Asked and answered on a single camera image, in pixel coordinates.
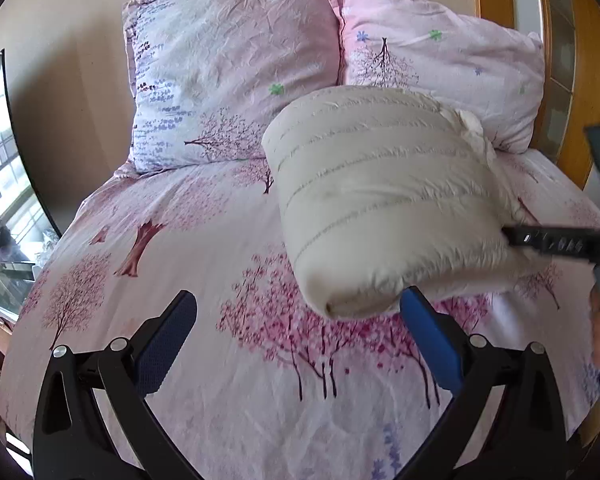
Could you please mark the pink pillow with tree print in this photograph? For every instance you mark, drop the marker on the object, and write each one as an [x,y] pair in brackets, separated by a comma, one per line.
[445,60]

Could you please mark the black-framed mirror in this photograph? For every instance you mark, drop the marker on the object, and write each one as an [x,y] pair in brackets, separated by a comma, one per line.
[10,160]

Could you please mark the cream quilt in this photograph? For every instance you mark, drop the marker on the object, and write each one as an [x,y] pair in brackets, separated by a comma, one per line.
[380,185]

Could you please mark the pillow with purple leaf print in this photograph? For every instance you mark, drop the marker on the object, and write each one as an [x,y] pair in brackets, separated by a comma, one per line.
[220,70]

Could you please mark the bed with pink floral sheet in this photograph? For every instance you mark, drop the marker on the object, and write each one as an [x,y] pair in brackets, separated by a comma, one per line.
[180,260]

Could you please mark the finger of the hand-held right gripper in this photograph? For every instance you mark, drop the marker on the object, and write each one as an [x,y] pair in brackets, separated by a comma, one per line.
[555,242]

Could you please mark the glass television stand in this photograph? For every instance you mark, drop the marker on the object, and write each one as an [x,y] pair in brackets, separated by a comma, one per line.
[5,285]

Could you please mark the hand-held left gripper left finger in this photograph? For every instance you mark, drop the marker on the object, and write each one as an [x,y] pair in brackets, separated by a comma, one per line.
[166,342]

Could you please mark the wooden framed glass partition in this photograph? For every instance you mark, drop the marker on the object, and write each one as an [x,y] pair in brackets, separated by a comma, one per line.
[570,60]

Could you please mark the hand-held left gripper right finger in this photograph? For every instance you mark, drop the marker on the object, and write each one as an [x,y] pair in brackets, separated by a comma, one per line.
[430,340]

